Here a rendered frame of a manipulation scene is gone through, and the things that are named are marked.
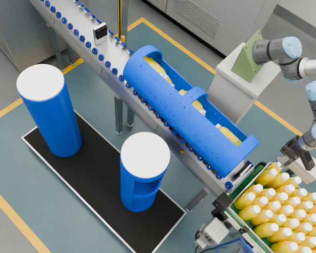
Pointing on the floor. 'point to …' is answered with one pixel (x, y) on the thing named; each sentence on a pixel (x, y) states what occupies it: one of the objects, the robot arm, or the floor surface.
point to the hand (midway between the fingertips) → (286, 163)
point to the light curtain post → (123, 19)
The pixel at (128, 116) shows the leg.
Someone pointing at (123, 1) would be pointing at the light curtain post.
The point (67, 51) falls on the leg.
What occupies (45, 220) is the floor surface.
